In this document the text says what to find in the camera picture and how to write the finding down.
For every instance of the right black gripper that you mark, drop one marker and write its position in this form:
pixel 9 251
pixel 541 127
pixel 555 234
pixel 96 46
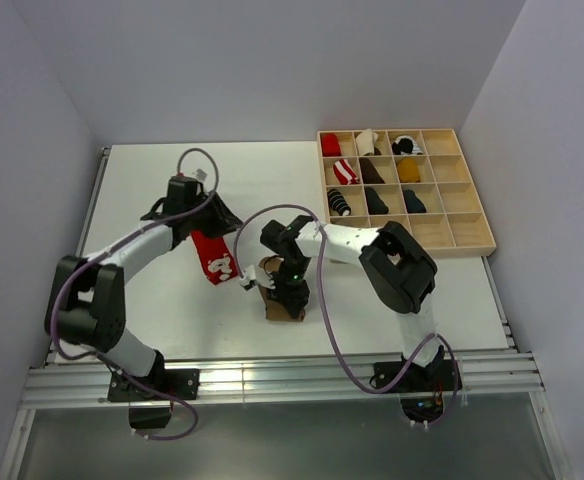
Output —
pixel 295 299

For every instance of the aluminium frame rail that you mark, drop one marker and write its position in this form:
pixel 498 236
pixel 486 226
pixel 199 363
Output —
pixel 293 379

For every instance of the red patterned sock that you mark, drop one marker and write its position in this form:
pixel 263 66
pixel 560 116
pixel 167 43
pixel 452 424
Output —
pixel 217 263

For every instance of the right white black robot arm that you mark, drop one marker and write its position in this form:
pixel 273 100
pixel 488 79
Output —
pixel 400 271

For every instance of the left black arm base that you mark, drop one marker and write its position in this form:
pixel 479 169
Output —
pixel 182 384

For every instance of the wooden compartment tray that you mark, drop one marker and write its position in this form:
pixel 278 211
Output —
pixel 455 224

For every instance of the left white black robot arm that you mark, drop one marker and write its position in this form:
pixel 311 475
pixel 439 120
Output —
pixel 87 305

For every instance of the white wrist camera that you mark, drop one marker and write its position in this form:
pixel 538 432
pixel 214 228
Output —
pixel 253 276
pixel 200 175

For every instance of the rolled dark teal sock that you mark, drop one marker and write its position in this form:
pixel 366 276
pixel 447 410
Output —
pixel 413 204

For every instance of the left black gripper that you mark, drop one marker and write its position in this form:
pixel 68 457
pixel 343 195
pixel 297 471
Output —
pixel 224 220

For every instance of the rolled black white ribbed sock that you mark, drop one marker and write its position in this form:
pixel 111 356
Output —
pixel 337 203

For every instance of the rolled dark brown sock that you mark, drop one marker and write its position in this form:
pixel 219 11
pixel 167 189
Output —
pixel 369 173

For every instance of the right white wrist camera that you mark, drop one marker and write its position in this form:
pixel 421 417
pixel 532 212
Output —
pixel 253 276

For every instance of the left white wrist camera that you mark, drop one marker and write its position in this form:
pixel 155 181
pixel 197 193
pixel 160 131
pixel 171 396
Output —
pixel 200 175

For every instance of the rolled mustard yellow sock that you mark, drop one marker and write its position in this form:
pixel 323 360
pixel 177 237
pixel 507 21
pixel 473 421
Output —
pixel 408 171

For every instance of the rolled red white striped sock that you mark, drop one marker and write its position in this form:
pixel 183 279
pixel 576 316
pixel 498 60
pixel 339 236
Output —
pixel 344 172

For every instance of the rolled cream sock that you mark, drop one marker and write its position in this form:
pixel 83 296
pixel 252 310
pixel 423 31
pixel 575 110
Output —
pixel 366 142

